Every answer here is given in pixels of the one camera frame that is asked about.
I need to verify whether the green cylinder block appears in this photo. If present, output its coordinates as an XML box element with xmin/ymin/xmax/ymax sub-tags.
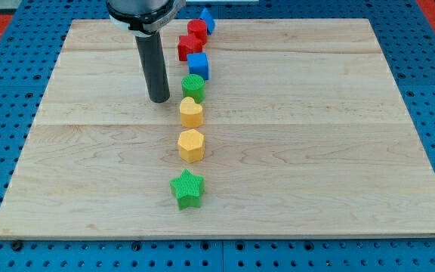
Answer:
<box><xmin>181</xmin><ymin>74</ymin><xmax>205</xmax><ymax>104</ymax></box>

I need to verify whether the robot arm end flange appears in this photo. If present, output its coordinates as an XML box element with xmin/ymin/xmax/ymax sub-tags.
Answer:
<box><xmin>105</xmin><ymin>0</ymin><xmax>186</xmax><ymax>37</ymax></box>

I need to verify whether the yellow hexagon block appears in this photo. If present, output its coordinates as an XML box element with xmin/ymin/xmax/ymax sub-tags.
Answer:
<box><xmin>177</xmin><ymin>129</ymin><xmax>205</xmax><ymax>163</ymax></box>

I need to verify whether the yellow heart block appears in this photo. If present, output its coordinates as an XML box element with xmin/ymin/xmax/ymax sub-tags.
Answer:
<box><xmin>179</xmin><ymin>97</ymin><xmax>204</xmax><ymax>128</ymax></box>

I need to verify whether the green star block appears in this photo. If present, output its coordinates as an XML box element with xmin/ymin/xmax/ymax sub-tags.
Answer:
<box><xmin>169</xmin><ymin>169</ymin><xmax>205</xmax><ymax>210</ymax></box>

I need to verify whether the blue cube block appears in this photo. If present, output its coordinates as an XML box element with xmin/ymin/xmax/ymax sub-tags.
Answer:
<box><xmin>187</xmin><ymin>52</ymin><xmax>209</xmax><ymax>81</ymax></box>

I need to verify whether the wooden board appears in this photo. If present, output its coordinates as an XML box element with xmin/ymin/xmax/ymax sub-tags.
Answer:
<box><xmin>0</xmin><ymin>19</ymin><xmax>435</xmax><ymax>240</ymax></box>

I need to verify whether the red star block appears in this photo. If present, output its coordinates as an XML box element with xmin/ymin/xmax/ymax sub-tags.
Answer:
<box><xmin>177</xmin><ymin>35</ymin><xmax>203</xmax><ymax>61</ymax></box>

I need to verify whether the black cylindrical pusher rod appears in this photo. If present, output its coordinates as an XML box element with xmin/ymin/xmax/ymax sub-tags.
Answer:
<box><xmin>135</xmin><ymin>32</ymin><xmax>170</xmax><ymax>103</ymax></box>

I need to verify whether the red cylinder block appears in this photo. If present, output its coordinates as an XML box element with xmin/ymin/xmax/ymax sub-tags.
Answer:
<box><xmin>187</xmin><ymin>19</ymin><xmax>207</xmax><ymax>45</ymax></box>

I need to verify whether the blue triangle block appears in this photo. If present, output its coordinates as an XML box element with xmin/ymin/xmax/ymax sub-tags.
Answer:
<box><xmin>199</xmin><ymin>8</ymin><xmax>216</xmax><ymax>35</ymax></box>

